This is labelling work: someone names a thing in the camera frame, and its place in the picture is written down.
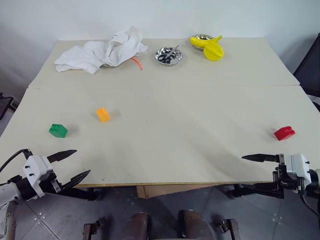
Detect yellow toy banana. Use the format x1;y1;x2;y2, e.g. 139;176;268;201
189;34;224;50

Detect brown bracket with caster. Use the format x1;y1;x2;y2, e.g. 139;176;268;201
82;216;106;240
216;218;241;240

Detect yellow toy starfruit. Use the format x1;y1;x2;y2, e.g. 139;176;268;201
203;40;225;62

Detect red toy building block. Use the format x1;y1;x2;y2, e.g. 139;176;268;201
273;125;297;142

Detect black table foot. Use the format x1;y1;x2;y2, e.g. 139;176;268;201
219;184;238;200
65;186;104;202

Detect brown cardboard box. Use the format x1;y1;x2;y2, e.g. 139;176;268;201
135;183;219;200

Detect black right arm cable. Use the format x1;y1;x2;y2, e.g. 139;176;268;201
299;191;320;219

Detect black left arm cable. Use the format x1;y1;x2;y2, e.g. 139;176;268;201
0;148;33;174

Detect dark rounded brown shape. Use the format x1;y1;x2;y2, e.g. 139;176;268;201
176;209;214;240
124;212;152;240

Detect green toy building block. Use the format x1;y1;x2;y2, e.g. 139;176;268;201
48;123;69;139

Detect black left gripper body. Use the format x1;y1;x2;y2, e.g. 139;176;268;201
39;170;67;195

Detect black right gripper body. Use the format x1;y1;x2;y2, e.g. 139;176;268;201
272;154;304;199

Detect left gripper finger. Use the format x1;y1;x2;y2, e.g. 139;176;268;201
46;149;78;164
60;169;92;191

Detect shallow steel dish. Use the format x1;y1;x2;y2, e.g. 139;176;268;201
153;45;185;67

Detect black folding stand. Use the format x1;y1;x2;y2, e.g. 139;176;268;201
0;91;19;121

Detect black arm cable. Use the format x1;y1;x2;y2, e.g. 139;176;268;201
0;148;33;174
299;191;320;219

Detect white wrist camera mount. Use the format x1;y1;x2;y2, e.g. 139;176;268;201
284;152;311;181
22;154;54;198

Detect orange plastic tube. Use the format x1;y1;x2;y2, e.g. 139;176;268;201
131;56;144;72

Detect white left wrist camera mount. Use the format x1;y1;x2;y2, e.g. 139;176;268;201
22;154;54;198

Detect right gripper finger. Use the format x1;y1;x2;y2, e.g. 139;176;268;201
233;183;285;200
241;153;280;163

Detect yellow toy building block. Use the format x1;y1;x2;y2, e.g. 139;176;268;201
95;107;111;124

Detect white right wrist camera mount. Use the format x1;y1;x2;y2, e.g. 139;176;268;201
284;152;311;181

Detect black chair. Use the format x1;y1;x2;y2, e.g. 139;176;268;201
292;31;320;112

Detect black-handled scissors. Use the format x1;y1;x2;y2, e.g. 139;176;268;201
157;44;181;64

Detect steel bowl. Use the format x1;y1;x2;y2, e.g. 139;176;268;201
191;34;214;52

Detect crumpled white cloth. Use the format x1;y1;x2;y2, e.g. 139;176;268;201
53;25;149;75

